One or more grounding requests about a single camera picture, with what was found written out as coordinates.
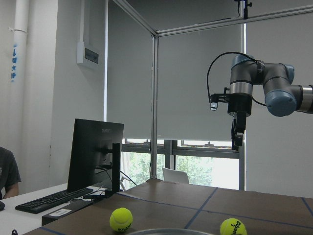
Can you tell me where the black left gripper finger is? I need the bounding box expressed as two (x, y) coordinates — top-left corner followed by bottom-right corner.
(231, 112), (246, 151)

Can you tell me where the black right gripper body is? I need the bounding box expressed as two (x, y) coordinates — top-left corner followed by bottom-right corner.
(227, 94), (252, 116)

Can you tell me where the clear tennis ball can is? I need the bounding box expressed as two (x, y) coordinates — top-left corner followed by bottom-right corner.
(130, 228), (206, 235)

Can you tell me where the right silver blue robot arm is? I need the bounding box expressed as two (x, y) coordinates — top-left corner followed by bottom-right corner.
(227, 55), (313, 150)

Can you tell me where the yellow Wilson tennis ball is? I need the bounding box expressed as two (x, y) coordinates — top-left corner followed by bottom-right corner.
(220, 218), (247, 235)

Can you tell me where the yellow tennis ball near edge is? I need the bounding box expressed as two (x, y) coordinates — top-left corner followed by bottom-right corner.
(110, 208), (133, 233)

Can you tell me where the white chair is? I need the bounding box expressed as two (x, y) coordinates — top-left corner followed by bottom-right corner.
(162, 167), (189, 184)

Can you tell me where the black computer monitor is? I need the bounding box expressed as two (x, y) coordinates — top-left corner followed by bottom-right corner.
(67, 118), (124, 194)

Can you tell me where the black box with label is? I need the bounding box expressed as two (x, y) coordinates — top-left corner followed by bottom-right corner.
(42, 199), (93, 226)

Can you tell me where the black keyboard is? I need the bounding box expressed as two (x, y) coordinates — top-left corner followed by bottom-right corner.
(15, 188), (93, 214)

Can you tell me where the seated person grey shirt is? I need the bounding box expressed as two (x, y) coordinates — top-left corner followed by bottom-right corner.
(0, 147), (21, 199)

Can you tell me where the black computer mouse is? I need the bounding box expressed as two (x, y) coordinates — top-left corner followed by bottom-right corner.
(0, 201), (5, 211)

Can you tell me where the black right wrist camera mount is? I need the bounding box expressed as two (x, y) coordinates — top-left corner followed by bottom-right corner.
(210, 87), (230, 111)

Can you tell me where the black right camera cable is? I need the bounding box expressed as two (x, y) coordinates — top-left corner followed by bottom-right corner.
(206, 51), (267, 107)

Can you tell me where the aluminium frame post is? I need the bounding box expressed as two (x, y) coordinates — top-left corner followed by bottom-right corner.
(150, 36), (159, 179)

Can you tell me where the white wall electrical box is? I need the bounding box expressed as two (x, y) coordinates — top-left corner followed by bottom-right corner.
(76, 42), (99, 67)

